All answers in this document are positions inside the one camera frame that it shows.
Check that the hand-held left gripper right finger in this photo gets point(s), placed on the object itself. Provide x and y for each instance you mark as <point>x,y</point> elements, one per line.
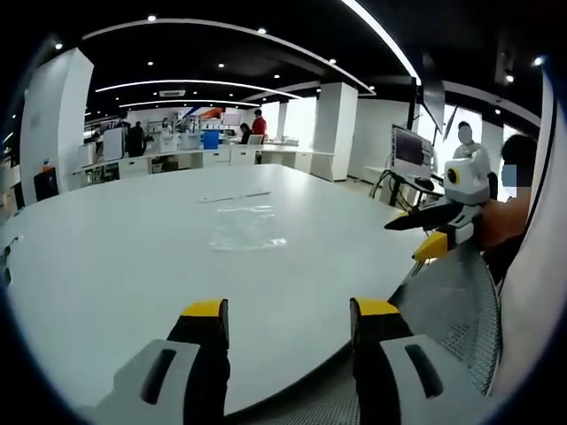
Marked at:
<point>398,380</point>

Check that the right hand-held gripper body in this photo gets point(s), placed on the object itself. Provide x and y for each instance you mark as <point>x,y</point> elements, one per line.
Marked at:
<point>469,186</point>

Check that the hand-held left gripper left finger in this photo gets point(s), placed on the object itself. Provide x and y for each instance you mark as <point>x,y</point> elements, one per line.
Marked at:
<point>173,385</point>

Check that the clear food packaging bag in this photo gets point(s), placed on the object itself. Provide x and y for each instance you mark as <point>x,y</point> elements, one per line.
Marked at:
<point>246,228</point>

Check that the person's head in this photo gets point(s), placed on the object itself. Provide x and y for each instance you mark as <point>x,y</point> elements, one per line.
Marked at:
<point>520,148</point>

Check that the computer monitor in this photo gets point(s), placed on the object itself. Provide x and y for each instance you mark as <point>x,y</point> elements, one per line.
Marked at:
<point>412,150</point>

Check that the white curved panel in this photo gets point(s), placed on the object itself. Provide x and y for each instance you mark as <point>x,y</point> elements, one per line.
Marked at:
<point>531,265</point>

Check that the small black clamp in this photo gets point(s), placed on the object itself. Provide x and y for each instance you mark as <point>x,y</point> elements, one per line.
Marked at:
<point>6,261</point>

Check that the row of white desks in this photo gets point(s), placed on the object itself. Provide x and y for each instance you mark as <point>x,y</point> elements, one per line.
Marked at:
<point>186,159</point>

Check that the blue storage bin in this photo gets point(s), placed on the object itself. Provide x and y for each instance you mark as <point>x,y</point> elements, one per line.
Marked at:
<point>211,140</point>

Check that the white machine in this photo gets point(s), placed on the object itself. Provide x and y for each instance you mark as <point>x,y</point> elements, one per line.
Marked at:
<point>113,144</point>

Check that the wall screen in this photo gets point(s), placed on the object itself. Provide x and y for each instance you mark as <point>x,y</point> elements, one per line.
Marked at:
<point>231,118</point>

